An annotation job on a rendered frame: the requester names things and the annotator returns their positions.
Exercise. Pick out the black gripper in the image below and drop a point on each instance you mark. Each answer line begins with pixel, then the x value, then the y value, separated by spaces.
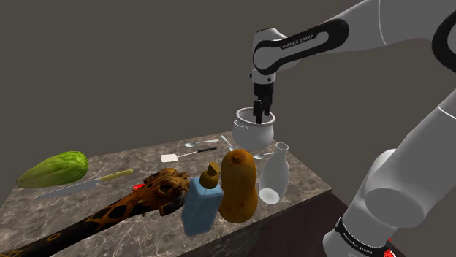
pixel 264 91

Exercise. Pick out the white round pot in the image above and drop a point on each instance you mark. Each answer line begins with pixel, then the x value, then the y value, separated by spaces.
pixel 251 137

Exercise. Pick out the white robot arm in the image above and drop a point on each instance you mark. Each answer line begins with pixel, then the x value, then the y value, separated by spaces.
pixel 399 178

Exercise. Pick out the silver spoon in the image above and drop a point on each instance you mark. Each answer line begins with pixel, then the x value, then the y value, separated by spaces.
pixel 260 156
pixel 226 141
pixel 194 143

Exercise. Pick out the white narrow-neck vase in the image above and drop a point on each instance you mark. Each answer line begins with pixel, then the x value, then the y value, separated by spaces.
pixel 274 174

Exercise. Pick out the orange butternut squash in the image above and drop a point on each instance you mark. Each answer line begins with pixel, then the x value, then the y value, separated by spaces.
pixel 238 188

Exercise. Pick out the blue soap bottle gold pump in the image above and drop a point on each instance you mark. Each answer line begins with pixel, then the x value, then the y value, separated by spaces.
pixel 201 210

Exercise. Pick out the small red object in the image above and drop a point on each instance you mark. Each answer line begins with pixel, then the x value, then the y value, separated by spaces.
pixel 138 186

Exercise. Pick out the green oval melon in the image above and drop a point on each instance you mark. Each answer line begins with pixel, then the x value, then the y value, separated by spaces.
pixel 57 169

